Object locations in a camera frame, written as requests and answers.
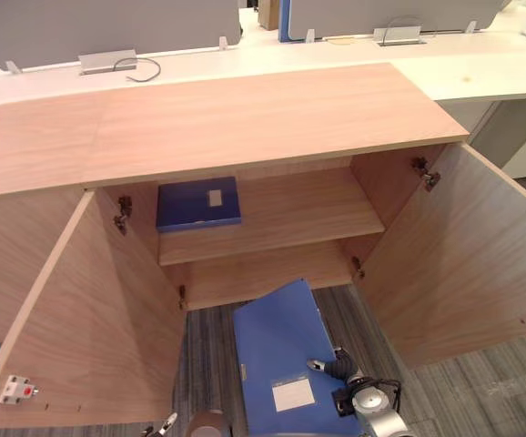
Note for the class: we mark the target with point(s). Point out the grey partition with blue edge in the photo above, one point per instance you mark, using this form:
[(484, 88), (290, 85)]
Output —
[(358, 13)]

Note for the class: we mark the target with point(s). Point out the plain wood cabinet door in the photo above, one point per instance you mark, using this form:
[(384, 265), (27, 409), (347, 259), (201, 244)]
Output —
[(463, 255)]

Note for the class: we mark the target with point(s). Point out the light wood office cabinet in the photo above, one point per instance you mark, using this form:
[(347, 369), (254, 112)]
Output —
[(245, 123)]

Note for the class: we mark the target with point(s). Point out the metal door hinge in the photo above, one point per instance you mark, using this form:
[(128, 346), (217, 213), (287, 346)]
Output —
[(182, 298), (358, 267), (123, 214), (427, 175)]

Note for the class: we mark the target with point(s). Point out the blue folder with white label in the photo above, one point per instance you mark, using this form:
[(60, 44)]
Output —
[(281, 346)]

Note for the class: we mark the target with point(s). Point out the white latch with red button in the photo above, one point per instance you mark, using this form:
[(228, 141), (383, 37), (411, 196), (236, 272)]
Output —
[(17, 389)]

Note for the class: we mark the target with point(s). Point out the wood cabinet shelf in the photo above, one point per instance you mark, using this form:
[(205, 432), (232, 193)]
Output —
[(290, 218)]

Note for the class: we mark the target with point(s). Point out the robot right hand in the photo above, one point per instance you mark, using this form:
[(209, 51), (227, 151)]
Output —
[(341, 364)]

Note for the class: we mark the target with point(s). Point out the white partition bracket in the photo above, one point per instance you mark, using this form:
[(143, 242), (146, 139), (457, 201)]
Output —
[(224, 43), (13, 68), (310, 36), (472, 27)]

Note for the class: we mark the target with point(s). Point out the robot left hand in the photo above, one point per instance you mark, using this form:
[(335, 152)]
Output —
[(165, 427)]

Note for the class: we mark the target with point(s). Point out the white desk pedestal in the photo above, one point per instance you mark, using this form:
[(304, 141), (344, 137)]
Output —
[(518, 136)]

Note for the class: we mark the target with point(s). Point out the blue folder with grey label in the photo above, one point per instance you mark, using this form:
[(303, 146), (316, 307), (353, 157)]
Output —
[(195, 205)]

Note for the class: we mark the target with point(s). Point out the wood cabinet door with latch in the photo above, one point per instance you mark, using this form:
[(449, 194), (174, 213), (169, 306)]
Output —
[(85, 328)]

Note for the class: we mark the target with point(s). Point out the long grey desk partition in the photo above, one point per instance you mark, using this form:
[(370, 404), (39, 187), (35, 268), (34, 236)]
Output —
[(108, 27)]

